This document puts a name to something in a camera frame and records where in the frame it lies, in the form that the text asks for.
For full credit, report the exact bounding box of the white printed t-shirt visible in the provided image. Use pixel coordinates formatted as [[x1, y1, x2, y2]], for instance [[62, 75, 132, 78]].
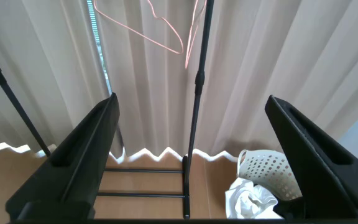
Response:
[[224, 177, 284, 220]]

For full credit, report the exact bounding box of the white laundry basket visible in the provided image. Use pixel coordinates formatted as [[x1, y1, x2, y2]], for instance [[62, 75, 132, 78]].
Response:
[[236, 149, 304, 218]]

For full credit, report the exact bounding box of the beige curtain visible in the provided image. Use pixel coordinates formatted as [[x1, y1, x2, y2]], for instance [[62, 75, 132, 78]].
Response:
[[0, 0, 358, 163]]

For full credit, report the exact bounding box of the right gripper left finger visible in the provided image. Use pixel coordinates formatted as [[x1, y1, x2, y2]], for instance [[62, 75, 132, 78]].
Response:
[[5, 92, 121, 220]]

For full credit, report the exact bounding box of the black clothes rack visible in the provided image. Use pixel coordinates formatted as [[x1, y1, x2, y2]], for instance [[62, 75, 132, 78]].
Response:
[[0, 0, 214, 220]]

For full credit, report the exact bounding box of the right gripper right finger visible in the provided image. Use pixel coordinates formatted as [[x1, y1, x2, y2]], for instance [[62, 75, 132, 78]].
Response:
[[264, 95, 358, 220]]

